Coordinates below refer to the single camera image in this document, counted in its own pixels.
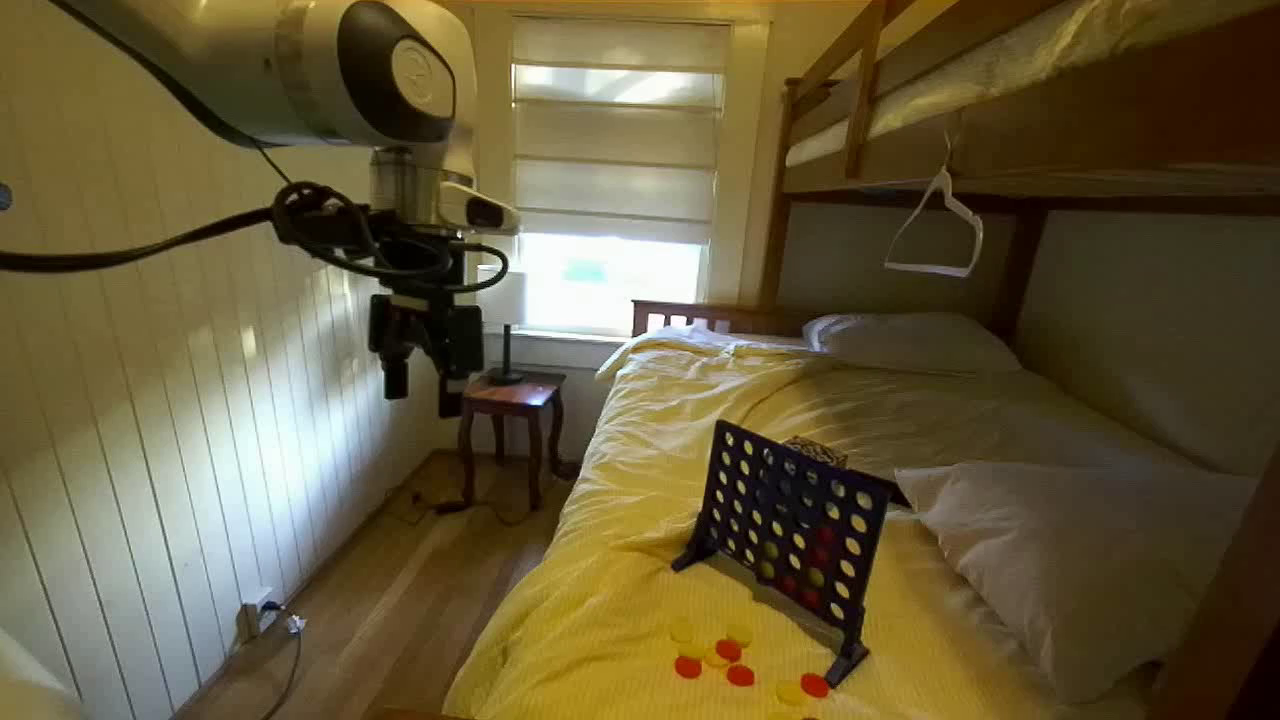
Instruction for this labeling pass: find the red chip middle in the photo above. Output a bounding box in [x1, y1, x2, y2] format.
[715, 639, 742, 662]

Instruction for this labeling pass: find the small wooden side table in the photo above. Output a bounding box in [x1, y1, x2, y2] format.
[454, 371, 564, 508]

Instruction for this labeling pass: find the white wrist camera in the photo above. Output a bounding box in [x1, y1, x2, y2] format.
[440, 180, 518, 237]

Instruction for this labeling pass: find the wooden bunk bed frame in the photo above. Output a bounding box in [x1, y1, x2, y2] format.
[626, 0, 1280, 720]

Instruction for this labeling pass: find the red chip left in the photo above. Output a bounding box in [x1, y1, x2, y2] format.
[670, 652, 705, 678]

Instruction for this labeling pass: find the yellow game chip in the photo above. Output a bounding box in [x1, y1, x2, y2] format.
[776, 678, 804, 707]

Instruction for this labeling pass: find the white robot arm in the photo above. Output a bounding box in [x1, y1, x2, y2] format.
[51, 0, 518, 416]

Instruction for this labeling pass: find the red chip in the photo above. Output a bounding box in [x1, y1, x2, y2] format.
[715, 639, 742, 662]
[725, 662, 755, 687]
[800, 673, 831, 699]
[670, 652, 705, 678]

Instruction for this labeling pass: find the white table lamp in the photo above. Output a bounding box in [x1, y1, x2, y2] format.
[481, 271, 525, 383]

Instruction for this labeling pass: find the far white pillow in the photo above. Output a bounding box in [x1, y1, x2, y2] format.
[804, 310, 1020, 371]

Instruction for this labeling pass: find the white clothes hanger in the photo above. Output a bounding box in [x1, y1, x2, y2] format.
[884, 137, 989, 281]

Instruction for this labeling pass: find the blue connect four gameboard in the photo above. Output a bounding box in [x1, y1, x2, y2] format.
[670, 420, 903, 687]

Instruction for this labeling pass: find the white pillow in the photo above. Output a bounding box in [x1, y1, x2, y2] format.
[804, 310, 1020, 371]
[896, 460, 1253, 702]

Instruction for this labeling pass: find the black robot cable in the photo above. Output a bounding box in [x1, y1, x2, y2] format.
[0, 180, 514, 296]

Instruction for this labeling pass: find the red chip right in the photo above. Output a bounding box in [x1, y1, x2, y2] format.
[800, 673, 831, 699]

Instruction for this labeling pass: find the yellow bed duvet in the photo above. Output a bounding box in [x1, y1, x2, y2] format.
[440, 323, 1165, 720]

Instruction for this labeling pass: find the wall power plug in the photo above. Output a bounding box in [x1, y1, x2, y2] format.
[234, 590, 309, 648]

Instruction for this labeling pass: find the near white pillow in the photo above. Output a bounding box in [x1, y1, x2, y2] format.
[896, 460, 1253, 702]

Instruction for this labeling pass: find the red chip lower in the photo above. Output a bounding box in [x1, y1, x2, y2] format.
[725, 662, 755, 687]

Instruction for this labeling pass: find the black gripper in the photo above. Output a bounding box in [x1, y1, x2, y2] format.
[368, 296, 482, 420]

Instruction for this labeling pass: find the white window blind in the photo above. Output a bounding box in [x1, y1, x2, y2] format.
[510, 19, 726, 242]

